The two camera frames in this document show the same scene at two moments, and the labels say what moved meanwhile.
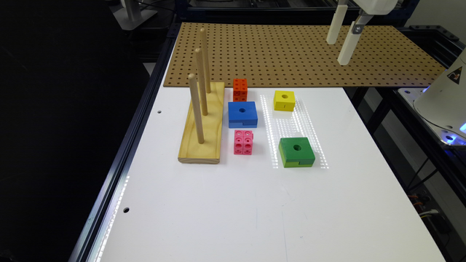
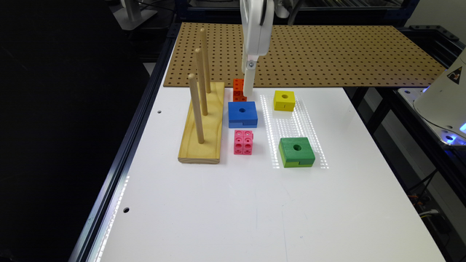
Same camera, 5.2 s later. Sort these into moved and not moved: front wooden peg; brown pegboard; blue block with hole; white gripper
Moved: white gripper
Not moved: front wooden peg; brown pegboard; blue block with hole
